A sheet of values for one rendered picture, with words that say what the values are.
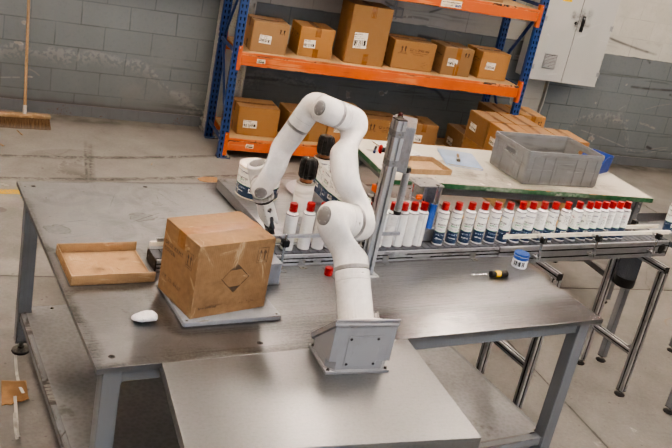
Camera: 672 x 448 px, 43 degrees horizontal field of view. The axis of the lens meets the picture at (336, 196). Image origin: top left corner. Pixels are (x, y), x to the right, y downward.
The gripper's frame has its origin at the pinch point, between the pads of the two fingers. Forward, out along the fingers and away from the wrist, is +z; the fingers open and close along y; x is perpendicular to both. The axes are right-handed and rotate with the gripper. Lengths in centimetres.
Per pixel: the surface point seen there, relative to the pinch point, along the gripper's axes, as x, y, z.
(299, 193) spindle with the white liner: -24.6, 25.4, 2.2
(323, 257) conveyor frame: -19.1, -5.1, 17.0
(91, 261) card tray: 69, 4, -12
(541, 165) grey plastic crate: -211, 93, 80
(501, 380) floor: -116, 9, 144
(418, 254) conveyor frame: -64, -6, 34
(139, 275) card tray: 56, -13, -10
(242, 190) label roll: -8, 54, 8
